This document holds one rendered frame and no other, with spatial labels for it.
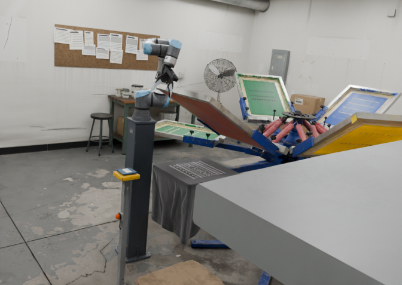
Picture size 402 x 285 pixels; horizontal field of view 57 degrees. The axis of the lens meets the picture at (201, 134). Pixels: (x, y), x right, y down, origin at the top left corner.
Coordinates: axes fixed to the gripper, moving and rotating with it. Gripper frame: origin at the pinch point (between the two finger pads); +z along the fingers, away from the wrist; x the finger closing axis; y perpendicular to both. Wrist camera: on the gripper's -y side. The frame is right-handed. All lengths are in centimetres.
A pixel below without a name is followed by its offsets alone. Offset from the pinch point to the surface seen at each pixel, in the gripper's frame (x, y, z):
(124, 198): -5, 10, 72
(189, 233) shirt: -44, -20, 82
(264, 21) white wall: -426, 349, -231
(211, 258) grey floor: -118, 18, 120
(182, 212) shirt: -35, -16, 69
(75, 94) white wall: -106, 380, 31
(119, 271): -21, 10, 125
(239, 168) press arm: -91, -2, 33
